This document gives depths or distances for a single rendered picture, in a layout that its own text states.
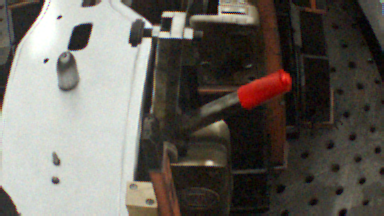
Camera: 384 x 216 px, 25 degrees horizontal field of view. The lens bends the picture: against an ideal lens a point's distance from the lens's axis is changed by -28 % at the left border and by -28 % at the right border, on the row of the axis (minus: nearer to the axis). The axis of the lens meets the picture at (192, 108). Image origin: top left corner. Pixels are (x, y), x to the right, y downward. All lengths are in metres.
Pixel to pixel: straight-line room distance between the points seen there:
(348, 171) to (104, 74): 0.44
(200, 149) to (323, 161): 0.45
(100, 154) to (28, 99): 0.15
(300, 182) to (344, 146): 0.10
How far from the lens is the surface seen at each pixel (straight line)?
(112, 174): 1.14
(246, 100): 1.02
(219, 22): 1.18
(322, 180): 1.48
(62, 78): 1.21
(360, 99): 1.58
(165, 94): 1.01
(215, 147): 1.08
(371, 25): 1.60
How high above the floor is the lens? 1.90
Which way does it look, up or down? 50 degrees down
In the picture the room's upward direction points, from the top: 8 degrees counter-clockwise
